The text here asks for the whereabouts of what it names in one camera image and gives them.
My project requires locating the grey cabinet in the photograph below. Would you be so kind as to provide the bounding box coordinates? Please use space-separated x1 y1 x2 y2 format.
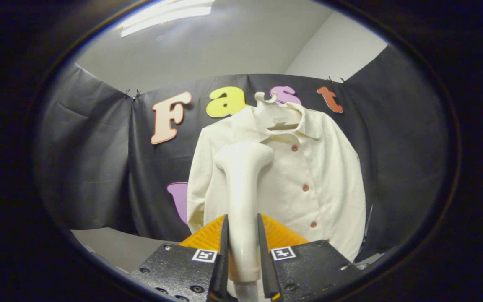
70 228 181 273

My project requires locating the black backdrop cloth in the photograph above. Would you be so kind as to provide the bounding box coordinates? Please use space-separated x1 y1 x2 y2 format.
36 44 449 260

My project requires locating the cream button shirt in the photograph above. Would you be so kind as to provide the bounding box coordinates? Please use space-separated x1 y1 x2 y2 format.
187 102 367 263

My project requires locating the white clothes hanger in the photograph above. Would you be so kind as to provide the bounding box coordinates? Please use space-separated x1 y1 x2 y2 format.
254 91 303 130

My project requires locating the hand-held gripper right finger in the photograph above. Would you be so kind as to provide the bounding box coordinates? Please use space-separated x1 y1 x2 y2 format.
257 213 361 302

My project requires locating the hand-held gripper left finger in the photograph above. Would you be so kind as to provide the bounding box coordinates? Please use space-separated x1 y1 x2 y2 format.
128 214 229 302

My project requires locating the ceiling light panel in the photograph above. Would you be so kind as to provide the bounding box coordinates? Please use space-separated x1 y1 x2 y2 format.
120 0 215 38

